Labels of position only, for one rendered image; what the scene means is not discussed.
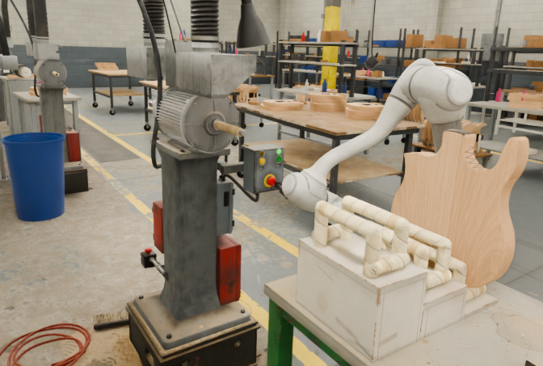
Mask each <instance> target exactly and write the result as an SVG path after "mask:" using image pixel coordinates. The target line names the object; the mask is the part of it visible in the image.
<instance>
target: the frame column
mask: <svg viewBox="0 0 543 366"><path fill-rule="evenodd" d="M157 149H158V148H157ZM158 152H159V154H160V157H161V160H162V215H163V243H164V269H165V270H166V271H167V272H168V281H167V280H166V279H165V282H164V287H163V290H162V292H161V294H160V297H159V299H160V300H161V301H162V303H163V304H164V305H165V306H166V307H167V309H168V310H169V311H170V313H171V314H172V315H173V317H174V318H175V319H176V320H183V319H185V318H189V317H192V316H195V315H197V314H201V313H205V312H208V311H210V310H213V309H217V308H220V307H222V306H223V305H220V301H219V296H218V291H217V161H218V159H219V157H220V156H216V157H210V158H197V159H189V160H182V161H180V160H178V159H177V158H174V157H172V156H170V155H169V154H167V153H165V152H163V151H161V150H160V149H158Z"/></svg>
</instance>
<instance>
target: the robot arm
mask: <svg viewBox="0 0 543 366"><path fill-rule="evenodd" d="M472 95H473V85H472V82H471V81H470V80H469V79H468V77H467V76H465V75H464V74H463V73H462V72H460V71H459V70H456V69H452V68H449V67H443V66H436V65H435V64H434V63H433V62H432V61H430V60H428V59H426V58H422V59H418V60H417V61H415V62H413V63H412V64H411V65H409V66H408V67H407V68H406V70H405V71H404V72H403V73H402V75H401V76H400V78H399V79H398V80H397V82H396V83H395V85H394V87H393V89H392V90H391V92H390V94H389V97H388V98H387V100H386V102H385V106H384V107H383V110H382V112H381V114H380V116H379V118H378V120H377V122H376V123H375V124H374V125H373V126H372V127H371V128H370V129H369V130H368V131H367V132H365V133H363V134H361V135H359V136H358V137H355V138H353V139H351V140H350V141H347V142H346V143H344V144H342V145H340V146H338V147H336V148H334V149H332V150H331V151H329V152H328V153H326V154H324V155H323V156H322V157H321V158H319V159H318V160H317V161H316V162H315V164H314V165H313V166H311V167H310V168H309V169H304V170H303V171H302V172H300V173H298V172H295V173H291V174H289V175H287V176H286V177H285V178H284V181H283V182H281V181H279V180H276V181H275V187H276V188H278V189H280V193H281V194H282V195H283V196H284V197H285V199H289V200H290V201H291V202H292V203H293V204H295V205H296V206H297V207H298V208H301V209H303V210H305V211H308V212H311V213H312V214H314V215H315V206H316V204H317V202H319V201H322V200H323V201H326V202H327V203H329V204H332V205H334V206H336V207H338V208H342V200H343V199H342V198H340V197H338V196H337V195H336V194H334V193H331V192H329V191H327V190H326V186H327V183H326V177H327V175H328V173H329V171H330V170H331V169H332V168H333V167H334V166H335V165H337V164H338V163H340V162H342V161H344V160H346V159H348V158H350V157H352V156H354V155H357V154H359V153H361V152H363V151H365V150H366V149H369V148H371V147H373V146H374V145H376V144H378V143H379V142H381V141H382V140H383V139H385V138H386V137H387V136H388V135H389V134H390V133H391V132H392V131H393V130H394V129H395V127H396V126H397V125H398V124H399V123H400V122H401V121H402V120H403V119H404V118H405V117H406V116H407V115H408V114H409V113H410V112H411V110H412V109H413V108H414V107H415V105H416V104H419V106H420V107H421V109H422V111H423V114H424V115H425V118H426V119H427V120H428V122H430V123H431V131H432V136H433V142H434V147H435V152H436V153H437V152H438V151H439V150H440V147H441V145H442V138H443V133H444V131H445V130H449V129H458V130H463V129H462V123H461V117H462V116H463V115H464V113H465V106H466V105H467V104H468V103H469V101H470V100H471V98H472Z"/></svg>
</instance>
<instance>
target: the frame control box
mask: <svg viewBox="0 0 543 366"><path fill-rule="evenodd" d="M279 148H280V149H281V154H276V150H277V149H279ZM261 150H263V151H264V152H265V154H264V156H263V157H260V156H259V151H261ZM278 156H281V157H282V160H281V162H277V161H276V158H277V157H278ZM260 158H264V159H265V163H264V164H263V165H260V164H259V160H260ZM283 172H284V147H281V146H278V145H274V144H267V145H252V146H245V147H244V164H243V186H242V185H241V184H240V183H239V182H238V181H237V180H236V179H235V178H234V177H232V176H231V175H229V174H225V175H223V176H222V178H221V180H220V182H225V181H226V178H225V177H228V178H229V179H231V180H232V181H233V182H234V183H235V184H236V185H237V186H238V187H239V188H240V189H241V190H242V191H243V192H244V193H245V194H246V196H247V197H249V198H250V199H251V200H252V201H254V202H258V201H259V193H262V192H267V191H275V190H279V189H278V188H276V187H275V185H273V186H270V185H268V183H267V181H268V179H269V178H271V177H273V178H275V179H276V180H279V181H281V182H283ZM247 191H249V192H251V193H253V194H255V195H256V197H255V198H254V197H253V196H251V195H250V194H249V193H248V192H247Z"/></svg>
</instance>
